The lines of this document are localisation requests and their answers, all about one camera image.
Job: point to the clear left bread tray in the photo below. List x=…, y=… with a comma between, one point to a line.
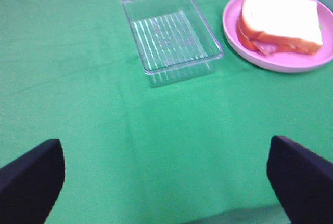
x=173, y=39

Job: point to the pink round plate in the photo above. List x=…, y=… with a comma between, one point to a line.
x=285, y=62

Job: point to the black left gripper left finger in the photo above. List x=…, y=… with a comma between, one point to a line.
x=30, y=185

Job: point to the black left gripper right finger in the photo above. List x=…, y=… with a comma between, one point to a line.
x=301, y=180

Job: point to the bacon strip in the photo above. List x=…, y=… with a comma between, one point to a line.
x=265, y=47

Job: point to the white bread slice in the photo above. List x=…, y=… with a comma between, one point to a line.
x=247, y=43

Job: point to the green tablecloth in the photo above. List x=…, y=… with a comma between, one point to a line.
x=137, y=154

